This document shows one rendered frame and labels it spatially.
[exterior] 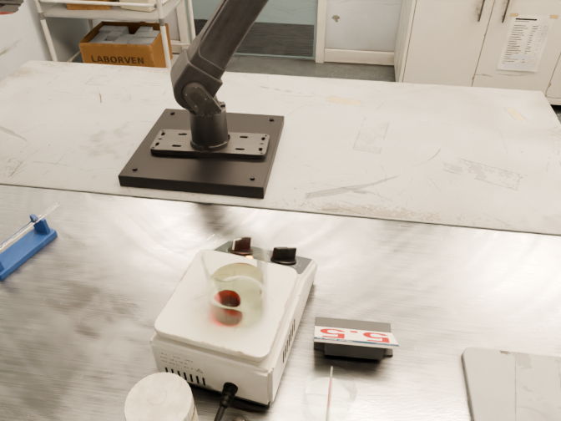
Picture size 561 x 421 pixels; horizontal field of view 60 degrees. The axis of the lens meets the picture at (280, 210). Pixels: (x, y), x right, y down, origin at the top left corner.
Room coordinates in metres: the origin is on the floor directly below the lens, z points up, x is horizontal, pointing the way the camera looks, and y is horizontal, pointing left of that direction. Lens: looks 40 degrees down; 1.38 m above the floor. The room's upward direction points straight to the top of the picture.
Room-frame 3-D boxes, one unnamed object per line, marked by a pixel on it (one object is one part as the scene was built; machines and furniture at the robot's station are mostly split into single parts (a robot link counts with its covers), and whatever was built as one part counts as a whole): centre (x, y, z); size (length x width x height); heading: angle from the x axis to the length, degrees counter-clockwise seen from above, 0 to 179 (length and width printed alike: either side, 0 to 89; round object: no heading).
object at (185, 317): (0.33, 0.05, 0.98); 0.12 x 0.12 x 0.01; 73
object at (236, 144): (0.73, 0.12, 0.96); 0.20 x 0.07 x 0.08; 84
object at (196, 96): (0.72, 0.13, 1.02); 0.09 x 0.06 x 0.06; 14
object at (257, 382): (0.35, 0.05, 0.94); 0.22 x 0.13 x 0.08; 163
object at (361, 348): (0.33, -0.08, 0.92); 0.09 x 0.06 x 0.04; 84
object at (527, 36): (2.56, -1.30, 0.40); 0.24 x 0.01 x 0.30; 82
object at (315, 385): (0.27, -0.05, 0.91); 0.06 x 0.06 x 0.02
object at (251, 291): (0.31, 0.04, 1.03); 0.07 x 0.06 x 0.08; 169
